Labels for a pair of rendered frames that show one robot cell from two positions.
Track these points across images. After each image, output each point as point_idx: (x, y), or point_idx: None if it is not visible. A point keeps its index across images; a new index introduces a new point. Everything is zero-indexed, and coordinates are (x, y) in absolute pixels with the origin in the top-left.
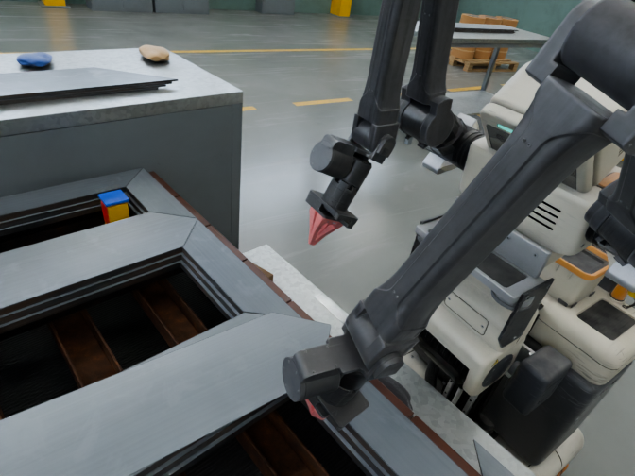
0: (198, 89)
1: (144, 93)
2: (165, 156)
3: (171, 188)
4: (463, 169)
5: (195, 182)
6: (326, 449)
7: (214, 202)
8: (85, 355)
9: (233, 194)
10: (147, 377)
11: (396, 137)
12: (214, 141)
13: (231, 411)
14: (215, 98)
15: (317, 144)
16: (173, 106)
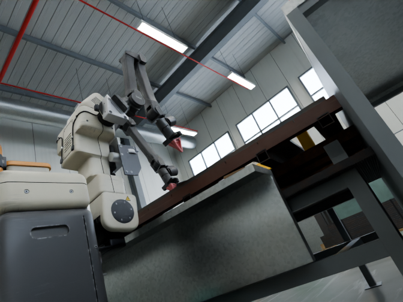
0: (307, 16)
1: (322, 38)
2: (325, 81)
3: (304, 112)
4: (113, 125)
5: (339, 97)
6: None
7: (354, 115)
8: None
9: (348, 103)
10: None
11: (146, 114)
12: (313, 57)
13: None
14: (291, 27)
15: (173, 116)
16: (303, 48)
